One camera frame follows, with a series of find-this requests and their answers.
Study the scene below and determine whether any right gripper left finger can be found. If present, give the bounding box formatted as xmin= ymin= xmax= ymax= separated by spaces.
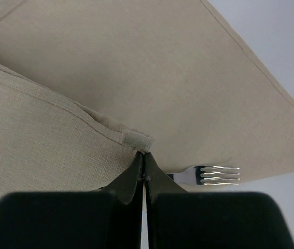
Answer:
xmin=0 ymin=153 xmax=144 ymax=248

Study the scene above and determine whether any silver metal fork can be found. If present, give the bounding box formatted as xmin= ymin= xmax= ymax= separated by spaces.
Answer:
xmin=167 ymin=165 xmax=240 ymax=186

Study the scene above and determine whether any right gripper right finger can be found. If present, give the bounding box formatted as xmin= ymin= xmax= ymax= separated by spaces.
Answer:
xmin=144 ymin=154 xmax=293 ymax=248

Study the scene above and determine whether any beige cloth napkin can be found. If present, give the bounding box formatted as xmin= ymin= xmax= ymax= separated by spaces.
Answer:
xmin=0 ymin=1 xmax=294 ymax=198

